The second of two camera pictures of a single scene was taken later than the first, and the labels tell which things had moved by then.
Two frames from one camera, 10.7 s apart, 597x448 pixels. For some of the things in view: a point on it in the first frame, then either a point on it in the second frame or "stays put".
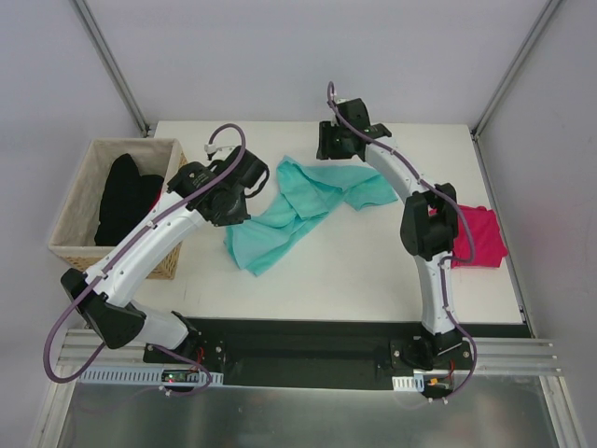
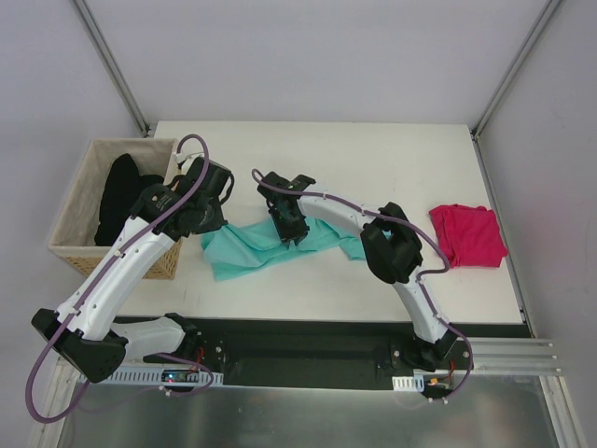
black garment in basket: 128,199 stays put
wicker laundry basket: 76,225 stays put
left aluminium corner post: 113,65 stays put
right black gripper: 329,141 to 289,230
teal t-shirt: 305,195 to 236,248
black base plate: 312,354 stays put
